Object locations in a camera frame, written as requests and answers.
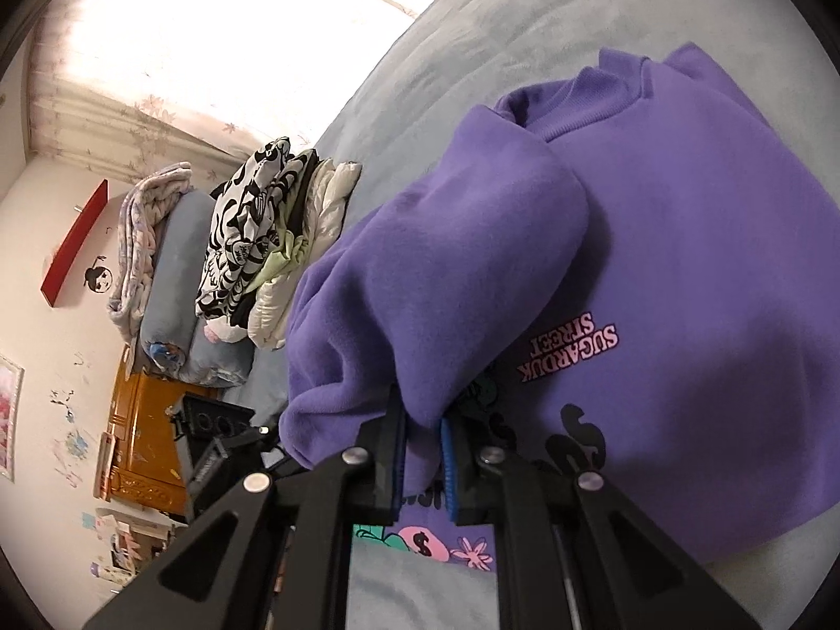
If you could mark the bed with blue-grey sheet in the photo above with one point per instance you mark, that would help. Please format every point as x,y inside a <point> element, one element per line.
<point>525,33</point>

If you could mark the rolled blue-grey blanket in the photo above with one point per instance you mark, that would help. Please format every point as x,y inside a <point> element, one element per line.
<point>174,262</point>

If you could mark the cartoon face wall sticker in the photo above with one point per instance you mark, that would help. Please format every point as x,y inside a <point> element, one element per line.
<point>98,277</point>

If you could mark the light green garment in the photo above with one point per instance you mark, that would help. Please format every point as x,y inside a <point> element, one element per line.
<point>275,269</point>

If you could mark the black white printed garment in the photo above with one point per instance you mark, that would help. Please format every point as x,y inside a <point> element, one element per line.
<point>243,230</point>

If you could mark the floral sheer curtain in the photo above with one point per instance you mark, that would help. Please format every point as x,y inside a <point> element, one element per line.
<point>197,33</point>

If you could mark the white pink plush toy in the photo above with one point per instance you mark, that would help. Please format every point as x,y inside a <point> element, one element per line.
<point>213,335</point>

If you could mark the clutter of small boxes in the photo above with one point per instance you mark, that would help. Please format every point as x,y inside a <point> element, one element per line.
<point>128,545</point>

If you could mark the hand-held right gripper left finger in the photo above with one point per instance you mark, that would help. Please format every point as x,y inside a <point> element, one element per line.
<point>384,466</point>

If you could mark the pink framed wall picture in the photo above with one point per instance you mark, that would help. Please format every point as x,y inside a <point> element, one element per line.
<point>10,420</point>

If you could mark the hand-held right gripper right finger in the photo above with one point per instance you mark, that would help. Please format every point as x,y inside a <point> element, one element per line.
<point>451,472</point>

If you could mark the orange wooden cabinet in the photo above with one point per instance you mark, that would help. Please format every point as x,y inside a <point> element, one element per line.
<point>144,420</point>

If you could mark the red wall shelf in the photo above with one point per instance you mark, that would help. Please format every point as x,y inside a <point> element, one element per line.
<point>72,249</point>

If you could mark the purple white patterned quilt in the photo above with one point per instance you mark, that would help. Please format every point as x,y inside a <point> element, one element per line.
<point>141,223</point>

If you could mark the purple printed hoodie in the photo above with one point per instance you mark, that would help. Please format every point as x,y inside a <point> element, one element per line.
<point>656,243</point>

